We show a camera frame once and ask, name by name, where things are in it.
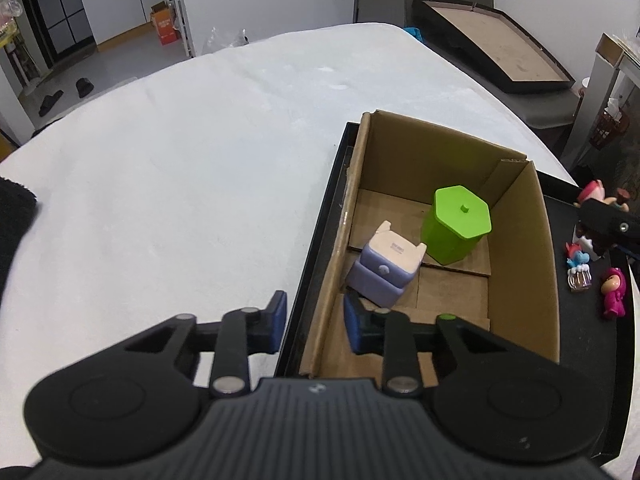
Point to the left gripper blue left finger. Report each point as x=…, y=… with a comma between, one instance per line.
x=265, y=328

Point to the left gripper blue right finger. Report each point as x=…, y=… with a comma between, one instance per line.
x=365, y=328

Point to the brown round-head figurine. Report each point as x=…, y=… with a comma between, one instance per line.
x=595, y=190

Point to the purple block toy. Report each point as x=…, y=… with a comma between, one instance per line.
x=386, y=266

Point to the green hexagonal container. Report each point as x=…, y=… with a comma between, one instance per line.
x=457, y=220

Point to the black tray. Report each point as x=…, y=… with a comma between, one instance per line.
x=601, y=350

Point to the red blue mug figurine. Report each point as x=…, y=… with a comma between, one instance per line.
x=578, y=257

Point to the white tablecloth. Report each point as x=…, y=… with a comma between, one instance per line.
x=196, y=189

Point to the white side table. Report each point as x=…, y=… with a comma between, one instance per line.
x=614, y=56

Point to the black fuzzy cloth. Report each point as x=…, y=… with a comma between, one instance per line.
x=18, y=207

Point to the black slipper right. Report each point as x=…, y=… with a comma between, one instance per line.
x=84, y=87

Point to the black slipper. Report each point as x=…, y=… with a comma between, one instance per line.
x=84, y=87
x=48, y=102

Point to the black slipper left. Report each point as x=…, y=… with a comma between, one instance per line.
x=48, y=102

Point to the orange cardboard box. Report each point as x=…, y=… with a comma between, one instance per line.
x=163, y=22

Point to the white kitchen cabinet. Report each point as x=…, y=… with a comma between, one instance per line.
x=111, y=18

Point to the black picture frame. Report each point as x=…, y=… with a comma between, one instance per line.
x=495, y=45

